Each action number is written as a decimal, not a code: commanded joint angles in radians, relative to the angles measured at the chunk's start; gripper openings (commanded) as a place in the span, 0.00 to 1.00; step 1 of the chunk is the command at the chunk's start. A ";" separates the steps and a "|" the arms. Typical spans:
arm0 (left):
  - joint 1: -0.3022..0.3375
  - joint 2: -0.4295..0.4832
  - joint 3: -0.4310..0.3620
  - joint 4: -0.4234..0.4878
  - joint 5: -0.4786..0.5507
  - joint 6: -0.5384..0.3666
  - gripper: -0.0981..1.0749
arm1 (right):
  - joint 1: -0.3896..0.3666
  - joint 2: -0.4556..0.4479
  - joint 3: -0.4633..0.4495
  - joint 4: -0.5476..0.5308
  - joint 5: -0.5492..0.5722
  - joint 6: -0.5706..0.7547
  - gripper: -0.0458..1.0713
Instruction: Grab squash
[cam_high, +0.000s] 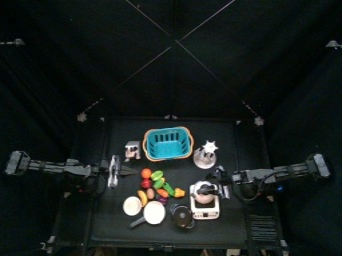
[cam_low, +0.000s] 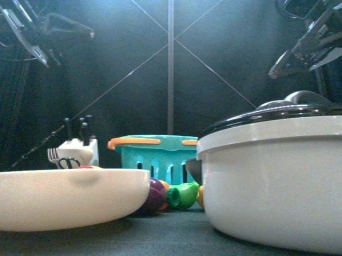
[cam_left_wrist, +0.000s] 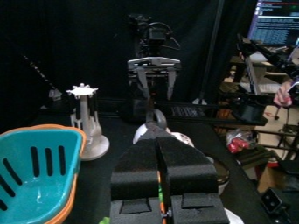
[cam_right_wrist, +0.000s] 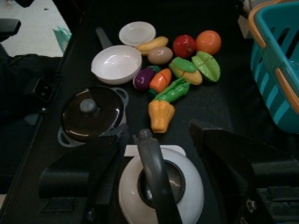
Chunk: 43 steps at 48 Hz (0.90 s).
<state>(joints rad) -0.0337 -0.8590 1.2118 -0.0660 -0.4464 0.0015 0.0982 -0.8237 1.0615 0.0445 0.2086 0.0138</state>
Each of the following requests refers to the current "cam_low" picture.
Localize green toy squash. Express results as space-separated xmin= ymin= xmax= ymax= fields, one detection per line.
xmin=166 ymin=181 xmax=202 ymax=211

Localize white knife block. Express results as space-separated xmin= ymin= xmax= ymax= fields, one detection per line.
xmin=58 ymin=137 xmax=101 ymax=167

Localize silver toy fork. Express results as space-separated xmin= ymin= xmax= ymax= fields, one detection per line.
xmin=47 ymin=147 xmax=63 ymax=169

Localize white cooking pot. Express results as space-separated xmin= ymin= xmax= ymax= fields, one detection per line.
xmin=196 ymin=114 xmax=342 ymax=256

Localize white round bowl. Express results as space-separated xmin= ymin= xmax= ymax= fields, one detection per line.
xmin=0 ymin=167 xmax=153 ymax=233

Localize yellow toy food piece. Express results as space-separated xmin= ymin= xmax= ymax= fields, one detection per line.
xmin=197 ymin=185 xmax=206 ymax=210

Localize orange toy food piece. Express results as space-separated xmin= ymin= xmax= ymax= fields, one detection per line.
xmin=160 ymin=179 xmax=173 ymax=212

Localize purple toy eggplant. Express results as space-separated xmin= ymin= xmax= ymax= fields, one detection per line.
xmin=133 ymin=177 xmax=169 ymax=216

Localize black pot lid grey handle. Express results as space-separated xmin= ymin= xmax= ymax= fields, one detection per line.
xmin=201 ymin=89 xmax=342 ymax=138

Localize thin diagonal brace wire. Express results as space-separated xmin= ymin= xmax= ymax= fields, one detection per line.
xmin=130 ymin=0 xmax=258 ymax=110
xmin=7 ymin=0 xmax=225 ymax=172

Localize black handled toy knife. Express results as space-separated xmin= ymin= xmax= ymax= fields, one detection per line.
xmin=85 ymin=114 xmax=97 ymax=138
xmin=63 ymin=117 xmax=74 ymax=141
xmin=78 ymin=116 xmax=87 ymax=143

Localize grey vertical frame pole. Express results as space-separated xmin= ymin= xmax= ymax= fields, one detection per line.
xmin=166 ymin=0 xmax=176 ymax=135

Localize black handled toy scissors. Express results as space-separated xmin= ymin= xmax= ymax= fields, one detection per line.
xmin=58 ymin=157 xmax=83 ymax=170

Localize teal basket orange handles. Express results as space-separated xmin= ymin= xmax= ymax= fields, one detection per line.
xmin=108 ymin=134 xmax=201 ymax=186

